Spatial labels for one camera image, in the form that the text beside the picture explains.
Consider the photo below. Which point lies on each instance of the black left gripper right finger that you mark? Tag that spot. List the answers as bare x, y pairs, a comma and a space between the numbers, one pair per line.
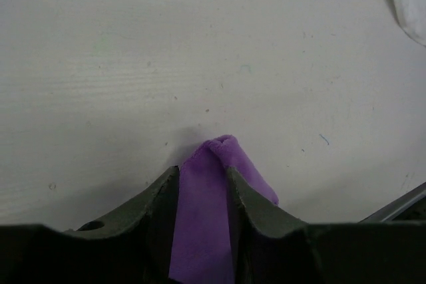
270, 245

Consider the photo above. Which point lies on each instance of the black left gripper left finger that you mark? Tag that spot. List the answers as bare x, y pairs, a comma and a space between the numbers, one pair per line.
130, 244

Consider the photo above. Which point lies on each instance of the purple and black towel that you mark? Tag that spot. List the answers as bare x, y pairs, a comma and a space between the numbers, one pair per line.
201, 250

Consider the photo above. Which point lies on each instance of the aluminium mounting rail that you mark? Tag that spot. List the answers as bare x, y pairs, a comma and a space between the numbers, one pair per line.
409, 207

